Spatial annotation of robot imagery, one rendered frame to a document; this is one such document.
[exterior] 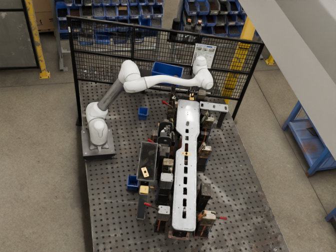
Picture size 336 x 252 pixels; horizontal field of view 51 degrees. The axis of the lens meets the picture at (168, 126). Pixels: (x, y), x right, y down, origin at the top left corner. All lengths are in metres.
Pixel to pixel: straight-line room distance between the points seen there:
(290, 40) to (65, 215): 3.59
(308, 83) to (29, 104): 4.58
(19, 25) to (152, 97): 1.89
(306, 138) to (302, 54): 4.40
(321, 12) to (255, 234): 2.91
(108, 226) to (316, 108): 2.73
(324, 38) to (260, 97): 4.93
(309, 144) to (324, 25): 4.42
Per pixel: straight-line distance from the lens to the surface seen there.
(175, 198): 2.86
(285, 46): 0.48
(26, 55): 5.04
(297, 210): 4.38
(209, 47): 3.54
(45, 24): 5.78
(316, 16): 0.43
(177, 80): 2.86
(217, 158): 3.53
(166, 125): 3.09
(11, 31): 4.81
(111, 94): 3.12
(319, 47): 0.42
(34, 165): 4.28
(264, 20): 0.53
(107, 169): 3.32
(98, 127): 3.15
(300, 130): 4.90
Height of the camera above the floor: 3.51
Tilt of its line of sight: 50 degrees down
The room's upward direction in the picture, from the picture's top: 11 degrees clockwise
